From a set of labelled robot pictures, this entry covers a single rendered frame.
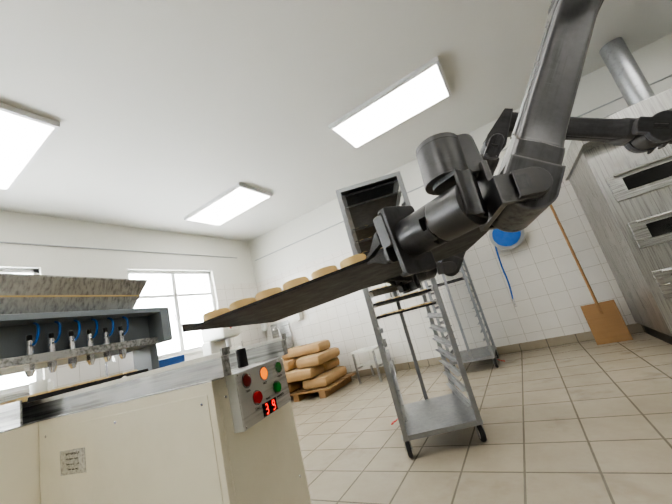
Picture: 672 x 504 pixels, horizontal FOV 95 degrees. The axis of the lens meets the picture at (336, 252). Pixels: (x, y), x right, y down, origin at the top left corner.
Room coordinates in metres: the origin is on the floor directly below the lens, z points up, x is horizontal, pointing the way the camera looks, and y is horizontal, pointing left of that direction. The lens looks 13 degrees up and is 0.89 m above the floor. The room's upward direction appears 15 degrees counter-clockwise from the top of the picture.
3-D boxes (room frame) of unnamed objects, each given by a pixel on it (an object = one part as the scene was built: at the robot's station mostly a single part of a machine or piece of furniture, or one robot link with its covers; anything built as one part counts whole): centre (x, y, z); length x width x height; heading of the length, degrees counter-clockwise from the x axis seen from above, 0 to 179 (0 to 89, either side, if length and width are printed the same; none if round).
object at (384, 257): (0.47, -0.08, 0.99); 0.09 x 0.07 x 0.07; 36
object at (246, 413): (0.94, 0.31, 0.77); 0.24 x 0.04 x 0.14; 162
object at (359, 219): (2.40, -0.38, 1.68); 0.60 x 0.40 x 0.02; 175
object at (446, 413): (2.39, -0.38, 0.93); 0.64 x 0.51 x 1.78; 175
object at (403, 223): (0.42, -0.12, 0.98); 0.07 x 0.07 x 0.10; 36
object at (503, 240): (3.97, -2.19, 1.10); 0.41 x 0.15 x 1.10; 61
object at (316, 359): (4.88, 0.65, 0.49); 0.72 x 0.42 x 0.15; 157
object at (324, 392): (5.02, 0.90, 0.06); 1.20 x 0.80 x 0.11; 64
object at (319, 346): (5.02, 0.84, 0.64); 0.72 x 0.42 x 0.15; 68
